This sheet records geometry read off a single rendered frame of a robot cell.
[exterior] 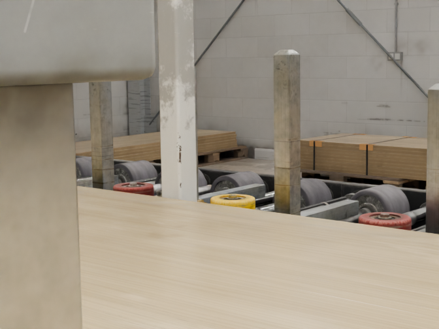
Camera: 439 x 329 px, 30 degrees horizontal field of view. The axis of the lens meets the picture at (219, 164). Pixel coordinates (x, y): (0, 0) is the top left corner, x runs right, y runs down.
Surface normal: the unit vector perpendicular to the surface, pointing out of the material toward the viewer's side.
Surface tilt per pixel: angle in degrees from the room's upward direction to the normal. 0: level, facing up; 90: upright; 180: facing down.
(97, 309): 0
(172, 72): 90
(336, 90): 90
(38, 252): 90
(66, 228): 90
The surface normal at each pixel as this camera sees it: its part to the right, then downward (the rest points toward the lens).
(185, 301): -0.02, -0.99
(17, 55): 0.77, 0.07
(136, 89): -0.64, 0.11
